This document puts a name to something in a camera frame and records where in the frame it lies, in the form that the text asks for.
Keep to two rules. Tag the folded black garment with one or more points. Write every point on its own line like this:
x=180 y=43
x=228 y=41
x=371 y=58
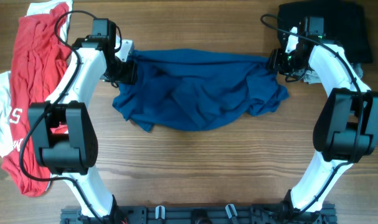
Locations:
x=344 y=21

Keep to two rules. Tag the red t-shirt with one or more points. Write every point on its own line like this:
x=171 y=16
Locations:
x=38 y=64

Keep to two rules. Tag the folded grey garment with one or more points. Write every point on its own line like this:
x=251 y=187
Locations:
x=311 y=77

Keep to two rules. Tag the white t-shirt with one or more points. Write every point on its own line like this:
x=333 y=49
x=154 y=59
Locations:
x=6 y=142

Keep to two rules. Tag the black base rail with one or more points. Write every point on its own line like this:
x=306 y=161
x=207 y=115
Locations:
x=254 y=214

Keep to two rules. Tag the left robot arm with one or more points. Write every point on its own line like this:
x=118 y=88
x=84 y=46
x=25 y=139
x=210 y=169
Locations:
x=61 y=131

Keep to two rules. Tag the blue t-shirt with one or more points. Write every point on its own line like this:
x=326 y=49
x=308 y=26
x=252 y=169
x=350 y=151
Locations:
x=194 y=90

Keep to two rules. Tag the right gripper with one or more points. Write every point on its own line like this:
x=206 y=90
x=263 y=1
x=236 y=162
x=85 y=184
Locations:
x=273 y=61

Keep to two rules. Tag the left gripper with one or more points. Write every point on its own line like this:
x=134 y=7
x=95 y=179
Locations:
x=130 y=72

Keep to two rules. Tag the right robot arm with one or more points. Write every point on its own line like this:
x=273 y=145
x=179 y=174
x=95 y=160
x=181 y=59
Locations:
x=347 y=128

